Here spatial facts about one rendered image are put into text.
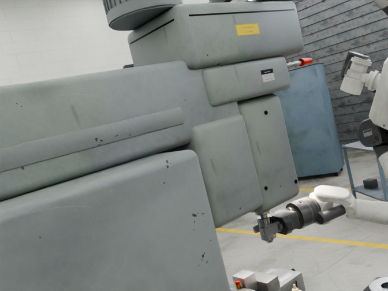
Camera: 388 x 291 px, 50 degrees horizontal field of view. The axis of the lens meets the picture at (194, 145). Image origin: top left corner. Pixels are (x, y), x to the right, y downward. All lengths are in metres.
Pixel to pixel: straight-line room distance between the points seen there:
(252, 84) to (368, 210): 0.57
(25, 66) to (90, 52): 1.29
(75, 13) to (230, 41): 7.61
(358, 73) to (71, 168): 0.95
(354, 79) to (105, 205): 0.95
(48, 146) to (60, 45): 7.51
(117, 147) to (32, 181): 0.18
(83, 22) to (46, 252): 8.05
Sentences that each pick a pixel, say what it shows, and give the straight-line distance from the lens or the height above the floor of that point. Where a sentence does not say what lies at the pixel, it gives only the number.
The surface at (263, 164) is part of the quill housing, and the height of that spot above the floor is 1.44.
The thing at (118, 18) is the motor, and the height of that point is 1.89.
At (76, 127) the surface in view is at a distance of 0.85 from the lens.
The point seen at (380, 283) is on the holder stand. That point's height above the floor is 1.12.
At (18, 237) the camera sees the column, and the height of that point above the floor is 1.51.
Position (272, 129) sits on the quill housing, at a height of 1.53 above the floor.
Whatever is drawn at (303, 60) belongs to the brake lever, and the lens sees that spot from 1.37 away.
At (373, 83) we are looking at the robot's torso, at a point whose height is 1.58.
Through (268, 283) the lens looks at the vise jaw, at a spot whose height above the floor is 1.02.
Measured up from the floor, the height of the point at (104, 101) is 1.69.
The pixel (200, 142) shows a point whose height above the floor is 1.56.
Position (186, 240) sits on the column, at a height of 1.39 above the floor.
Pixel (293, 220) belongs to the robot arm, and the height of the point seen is 1.24.
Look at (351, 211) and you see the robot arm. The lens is 1.43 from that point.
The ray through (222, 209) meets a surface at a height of 1.38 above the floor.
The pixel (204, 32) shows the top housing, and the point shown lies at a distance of 1.06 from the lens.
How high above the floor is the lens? 1.63
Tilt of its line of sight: 5 degrees down
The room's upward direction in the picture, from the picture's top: 14 degrees counter-clockwise
